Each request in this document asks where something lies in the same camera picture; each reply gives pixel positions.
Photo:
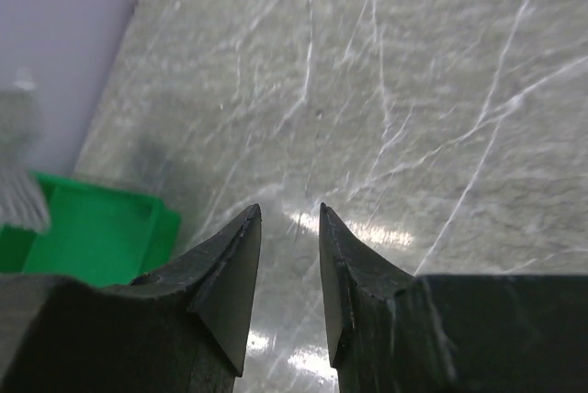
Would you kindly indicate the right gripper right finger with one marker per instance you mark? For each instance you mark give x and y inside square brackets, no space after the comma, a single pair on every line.
[389,331]

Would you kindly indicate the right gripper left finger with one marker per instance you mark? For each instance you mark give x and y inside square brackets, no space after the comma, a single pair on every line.
[182,327]

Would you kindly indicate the black white striped tank top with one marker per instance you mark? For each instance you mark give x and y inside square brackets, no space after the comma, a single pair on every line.
[23,203]

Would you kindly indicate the green plastic basket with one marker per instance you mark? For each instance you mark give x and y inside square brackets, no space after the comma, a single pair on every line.
[100,235]

